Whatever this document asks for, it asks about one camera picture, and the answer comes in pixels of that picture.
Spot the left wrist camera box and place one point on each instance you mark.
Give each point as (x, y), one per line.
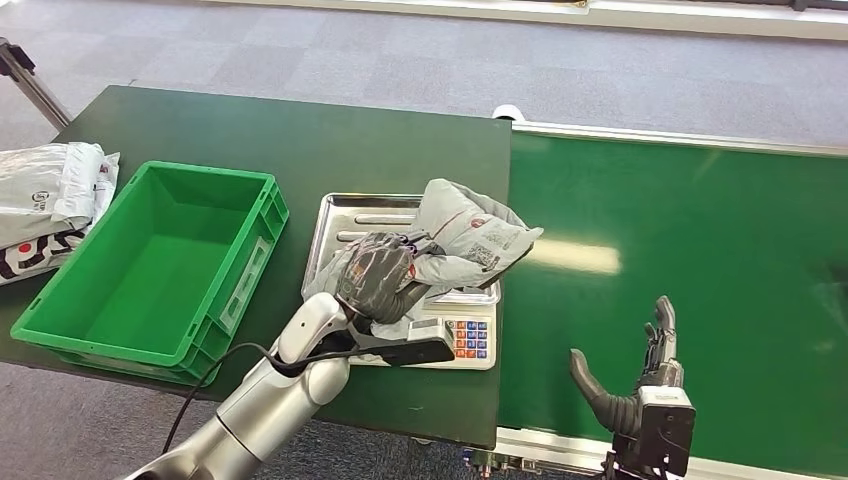
(417, 341)

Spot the metal tripod pole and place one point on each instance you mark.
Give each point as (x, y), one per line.
(36, 89)

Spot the grey courier bag package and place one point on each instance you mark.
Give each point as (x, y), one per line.
(470, 232)

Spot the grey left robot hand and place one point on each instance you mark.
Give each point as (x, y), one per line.
(378, 278)

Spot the green plastic crate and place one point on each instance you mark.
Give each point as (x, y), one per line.
(159, 278)

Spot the white electronic scale body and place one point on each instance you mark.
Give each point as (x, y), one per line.
(474, 338)

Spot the courier bag with black print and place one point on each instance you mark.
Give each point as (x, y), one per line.
(33, 258)

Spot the green conveyor belt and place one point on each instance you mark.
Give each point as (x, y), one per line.
(662, 232)

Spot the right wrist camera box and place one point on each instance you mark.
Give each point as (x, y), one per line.
(666, 430)

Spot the small folded white courier bag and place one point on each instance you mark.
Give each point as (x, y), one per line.
(79, 179)

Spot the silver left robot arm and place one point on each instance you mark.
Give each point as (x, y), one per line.
(278, 404)

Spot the white window sill ledge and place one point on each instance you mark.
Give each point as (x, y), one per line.
(662, 16)

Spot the white courier bag with logo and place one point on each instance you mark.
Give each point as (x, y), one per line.
(30, 192)

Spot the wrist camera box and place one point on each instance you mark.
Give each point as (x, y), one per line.
(417, 341)
(666, 430)

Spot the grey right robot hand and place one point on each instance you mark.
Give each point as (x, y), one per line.
(652, 378)

